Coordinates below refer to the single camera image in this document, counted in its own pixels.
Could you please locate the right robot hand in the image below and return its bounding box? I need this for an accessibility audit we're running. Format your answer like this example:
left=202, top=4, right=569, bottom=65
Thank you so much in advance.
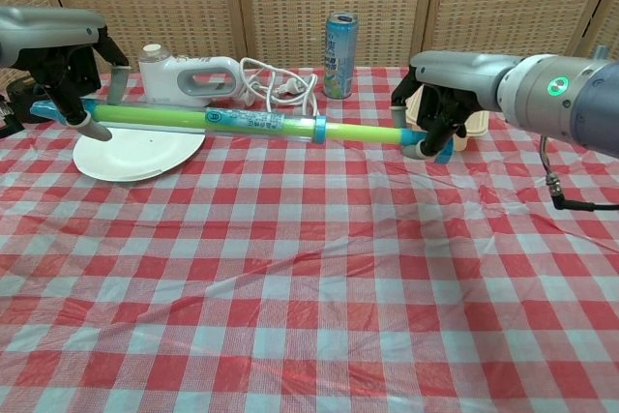
left=390, top=50, right=526, bottom=161

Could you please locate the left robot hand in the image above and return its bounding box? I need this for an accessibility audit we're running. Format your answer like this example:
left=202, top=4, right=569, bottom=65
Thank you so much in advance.
left=0, top=6, right=131, bottom=142

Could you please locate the green blue water pump toy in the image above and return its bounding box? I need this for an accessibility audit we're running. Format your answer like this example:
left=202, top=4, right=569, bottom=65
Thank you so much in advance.
left=29, top=99, right=456, bottom=165

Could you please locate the red checkered tablecloth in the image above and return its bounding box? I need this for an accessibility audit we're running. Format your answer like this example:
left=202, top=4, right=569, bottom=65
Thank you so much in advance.
left=0, top=63, right=619, bottom=413

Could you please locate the beige plastic food container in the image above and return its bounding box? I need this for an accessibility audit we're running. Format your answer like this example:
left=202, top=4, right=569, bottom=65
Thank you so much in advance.
left=404, top=92, right=492, bottom=152

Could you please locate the black pot with spout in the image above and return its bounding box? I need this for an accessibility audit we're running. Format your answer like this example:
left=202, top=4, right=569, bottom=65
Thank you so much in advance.
left=0, top=76, right=44, bottom=138

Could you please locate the white handheld garment steamer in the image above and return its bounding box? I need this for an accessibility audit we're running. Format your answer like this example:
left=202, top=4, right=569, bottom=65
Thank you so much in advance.
left=137, top=43, right=241, bottom=107

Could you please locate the blue drink can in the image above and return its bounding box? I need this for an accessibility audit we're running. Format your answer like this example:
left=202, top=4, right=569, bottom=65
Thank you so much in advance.
left=322, top=11, right=360, bottom=100

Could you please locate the white round plate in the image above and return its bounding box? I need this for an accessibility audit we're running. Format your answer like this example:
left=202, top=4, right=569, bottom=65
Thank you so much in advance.
left=73, top=120, right=206, bottom=183

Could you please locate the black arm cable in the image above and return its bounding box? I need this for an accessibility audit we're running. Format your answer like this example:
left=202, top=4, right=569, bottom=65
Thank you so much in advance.
left=539, top=134, right=619, bottom=212

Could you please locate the white power cord with plug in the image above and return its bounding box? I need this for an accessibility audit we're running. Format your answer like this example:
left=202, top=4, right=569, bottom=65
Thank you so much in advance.
left=238, top=57, right=322, bottom=117

